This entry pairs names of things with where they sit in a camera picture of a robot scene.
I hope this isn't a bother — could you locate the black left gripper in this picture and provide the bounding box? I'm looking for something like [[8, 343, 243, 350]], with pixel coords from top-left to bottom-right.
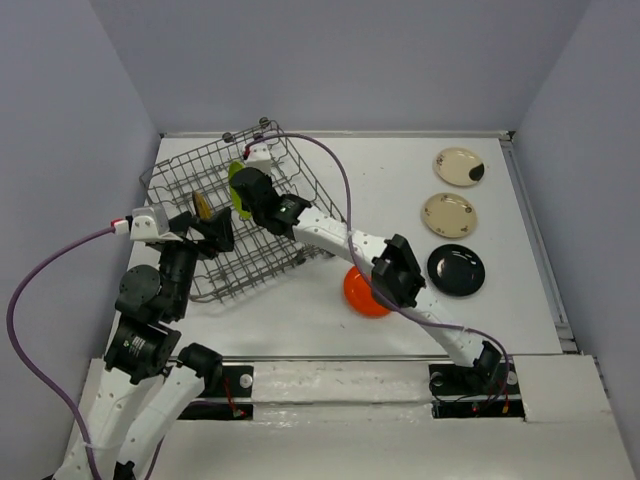
[[161, 204, 236, 316]]

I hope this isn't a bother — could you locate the yellow patterned plate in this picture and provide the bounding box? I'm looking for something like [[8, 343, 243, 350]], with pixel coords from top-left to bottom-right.
[[191, 191, 213, 220]]

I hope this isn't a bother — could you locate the lime green plate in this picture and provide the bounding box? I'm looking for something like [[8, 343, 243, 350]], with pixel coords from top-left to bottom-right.
[[228, 160, 251, 220]]

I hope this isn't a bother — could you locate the orange plate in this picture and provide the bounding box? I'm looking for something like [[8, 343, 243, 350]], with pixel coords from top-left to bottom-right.
[[343, 266, 390, 318]]

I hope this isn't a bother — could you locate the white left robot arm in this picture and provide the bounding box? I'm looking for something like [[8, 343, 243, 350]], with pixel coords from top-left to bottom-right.
[[53, 206, 234, 479]]

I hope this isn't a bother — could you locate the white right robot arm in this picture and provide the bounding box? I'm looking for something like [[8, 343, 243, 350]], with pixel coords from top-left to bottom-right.
[[230, 167, 503, 392]]

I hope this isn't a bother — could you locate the cream floral plate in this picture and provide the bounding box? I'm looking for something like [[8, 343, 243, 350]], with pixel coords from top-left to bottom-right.
[[420, 192, 478, 239]]

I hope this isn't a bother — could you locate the cream plate with black spot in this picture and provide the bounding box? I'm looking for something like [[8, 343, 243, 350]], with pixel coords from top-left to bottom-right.
[[433, 147, 485, 187]]

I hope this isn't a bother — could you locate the grey wire dish rack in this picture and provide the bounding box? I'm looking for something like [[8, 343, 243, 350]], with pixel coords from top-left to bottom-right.
[[140, 117, 332, 303]]

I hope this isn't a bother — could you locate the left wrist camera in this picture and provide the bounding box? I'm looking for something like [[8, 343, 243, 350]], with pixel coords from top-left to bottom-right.
[[111, 205, 174, 243]]

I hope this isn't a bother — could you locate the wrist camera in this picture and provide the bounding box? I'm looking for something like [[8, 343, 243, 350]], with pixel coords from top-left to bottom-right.
[[243, 142, 273, 175], [111, 205, 174, 243]]

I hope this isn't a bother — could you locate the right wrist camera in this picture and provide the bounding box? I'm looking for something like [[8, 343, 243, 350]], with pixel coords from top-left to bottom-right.
[[243, 142, 273, 175]]

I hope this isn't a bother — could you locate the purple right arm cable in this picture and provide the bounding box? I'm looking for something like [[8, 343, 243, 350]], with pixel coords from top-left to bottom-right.
[[244, 132, 512, 401]]

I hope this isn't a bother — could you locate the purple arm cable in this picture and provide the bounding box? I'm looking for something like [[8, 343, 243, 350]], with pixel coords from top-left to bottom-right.
[[244, 132, 512, 401], [5, 224, 166, 480]]

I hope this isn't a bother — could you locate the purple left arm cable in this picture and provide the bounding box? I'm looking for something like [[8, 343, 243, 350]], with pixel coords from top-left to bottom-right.
[[5, 224, 166, 480]]

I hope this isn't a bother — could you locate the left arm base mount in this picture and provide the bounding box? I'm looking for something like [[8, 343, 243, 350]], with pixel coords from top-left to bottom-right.
[[178, 364, 254, 421]]

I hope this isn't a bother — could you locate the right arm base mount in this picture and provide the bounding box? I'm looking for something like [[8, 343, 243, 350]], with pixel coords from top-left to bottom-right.
[[428, 363, 525, 420]]

